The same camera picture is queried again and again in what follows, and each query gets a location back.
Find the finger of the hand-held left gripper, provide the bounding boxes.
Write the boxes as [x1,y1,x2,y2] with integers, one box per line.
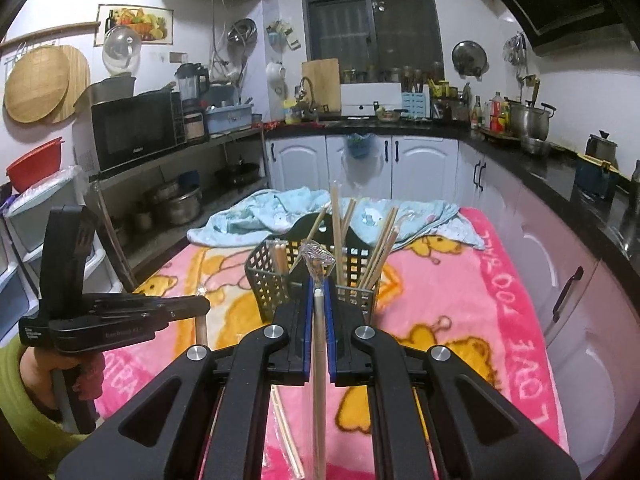
[82,294,211,333]

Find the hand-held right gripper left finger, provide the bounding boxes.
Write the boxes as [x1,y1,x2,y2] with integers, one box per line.
[55,280,315,480]

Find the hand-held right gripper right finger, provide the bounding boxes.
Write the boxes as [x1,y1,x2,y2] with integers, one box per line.
[324,280,583,480]

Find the wooden chopsticks pair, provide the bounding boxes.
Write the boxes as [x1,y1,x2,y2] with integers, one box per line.
[341,198,358,261]
[329,184,347,289]
[196,285,209,350]
[362,205,402,290]
[299,240,336,480]
[291,207,329,272]
[267,239,292,277]

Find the dark green perforated utensil holder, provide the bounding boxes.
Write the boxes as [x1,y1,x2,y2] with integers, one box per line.
[245,212,383,328]

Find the person's left forearm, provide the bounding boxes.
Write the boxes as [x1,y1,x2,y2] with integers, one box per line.
[0,337,96,476]

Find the hanging steel utensils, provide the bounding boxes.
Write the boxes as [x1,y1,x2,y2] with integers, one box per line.
[502,31,527,66]

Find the person's left hand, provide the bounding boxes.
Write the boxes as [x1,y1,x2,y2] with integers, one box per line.
[19,349,107,411]

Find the plastic drawer unit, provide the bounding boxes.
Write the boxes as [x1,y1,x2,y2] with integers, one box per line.
[0,165,107,332]

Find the red plastic basin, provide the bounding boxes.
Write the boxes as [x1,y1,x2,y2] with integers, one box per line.
[6,137,65,194]

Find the large steel pot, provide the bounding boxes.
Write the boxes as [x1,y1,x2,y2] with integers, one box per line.
[150,182,204,226]

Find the light blue printed towel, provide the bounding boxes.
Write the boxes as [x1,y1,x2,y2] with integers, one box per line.
[187,186,487,252]

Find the pink printed blanket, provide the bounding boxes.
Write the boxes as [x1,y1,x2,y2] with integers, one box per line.
[95,207,571,480]

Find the black wok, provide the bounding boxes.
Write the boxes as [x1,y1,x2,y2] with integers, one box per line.
[215,161,261,186]

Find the black microwave oven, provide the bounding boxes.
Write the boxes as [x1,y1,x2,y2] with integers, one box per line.
[91,91,187,174]

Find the steel shelf unit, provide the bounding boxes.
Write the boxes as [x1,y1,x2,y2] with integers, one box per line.
[90,127,267,286]

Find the round wooden board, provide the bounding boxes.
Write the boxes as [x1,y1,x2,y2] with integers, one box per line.
[50,45,92,124]

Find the steel pot on microwave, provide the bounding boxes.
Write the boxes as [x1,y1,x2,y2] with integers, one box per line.
[75,74,137,106]

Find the round bamboo tray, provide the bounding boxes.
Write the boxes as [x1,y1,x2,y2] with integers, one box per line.
[4,46,71,124]

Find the clear canister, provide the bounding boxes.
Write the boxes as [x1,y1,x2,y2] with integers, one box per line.
[182,110,209,142]

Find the blue dish rack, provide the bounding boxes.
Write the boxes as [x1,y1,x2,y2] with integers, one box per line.
[206,104,255,135]

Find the blue plastic bag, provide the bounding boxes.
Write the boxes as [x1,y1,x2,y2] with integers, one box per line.
[346,132,375,160]

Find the clear glass lid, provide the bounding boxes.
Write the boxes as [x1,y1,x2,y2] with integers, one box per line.
[102,25,142,77]

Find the black blender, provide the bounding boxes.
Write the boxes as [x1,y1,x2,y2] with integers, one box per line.
[175,62,211,111]

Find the white kitchen cabinets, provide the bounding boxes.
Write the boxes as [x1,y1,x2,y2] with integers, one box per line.
[264,132,640,466]

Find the steel faucet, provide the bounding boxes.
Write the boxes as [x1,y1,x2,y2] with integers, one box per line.
[298,76,321,112]

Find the light blue slotted caddy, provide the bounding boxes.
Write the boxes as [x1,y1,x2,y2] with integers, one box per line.
[401,91,432,120]

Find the white hanging mug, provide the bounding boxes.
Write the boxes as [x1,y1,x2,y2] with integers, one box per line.
[265,61,289,87]

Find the wooden cutting board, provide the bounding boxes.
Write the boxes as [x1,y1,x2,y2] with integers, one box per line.
[301,58,342,114]

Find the row of glass jars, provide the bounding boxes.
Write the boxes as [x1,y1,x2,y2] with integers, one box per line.
[341,62,446,86]

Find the black kitchen countertop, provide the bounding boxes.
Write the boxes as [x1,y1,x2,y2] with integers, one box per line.
[262,116,640,286]

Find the group of condiment bottles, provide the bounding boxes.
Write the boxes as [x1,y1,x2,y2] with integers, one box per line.
[470,92,511,134]

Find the hanging steel bowl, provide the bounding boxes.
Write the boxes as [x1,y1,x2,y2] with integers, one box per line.
[227,18,259,46]

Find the small steel bowl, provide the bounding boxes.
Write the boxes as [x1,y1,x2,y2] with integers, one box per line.
[520,136,554,156]

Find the hanging packets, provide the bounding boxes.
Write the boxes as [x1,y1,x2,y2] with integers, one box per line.
[266,20,304,51]

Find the steel stock pot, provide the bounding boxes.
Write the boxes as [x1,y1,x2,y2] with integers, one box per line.
[507,101,557,140]

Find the dark blue pot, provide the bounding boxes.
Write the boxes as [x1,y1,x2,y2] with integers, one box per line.
[575,157,619,199]

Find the hanging steel pot lid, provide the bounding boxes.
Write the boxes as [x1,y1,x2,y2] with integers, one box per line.
[451,40,490,80]

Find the dark window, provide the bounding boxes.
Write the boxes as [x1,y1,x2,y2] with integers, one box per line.
[300,0,445,79]

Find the steel kettle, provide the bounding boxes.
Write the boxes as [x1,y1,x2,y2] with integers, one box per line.
[585,130,620,168]

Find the black range hood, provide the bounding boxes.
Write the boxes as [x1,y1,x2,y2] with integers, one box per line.
[474,0,627,57]

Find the fruit wall poster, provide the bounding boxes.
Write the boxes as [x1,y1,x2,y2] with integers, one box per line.
[96,5,174,47]

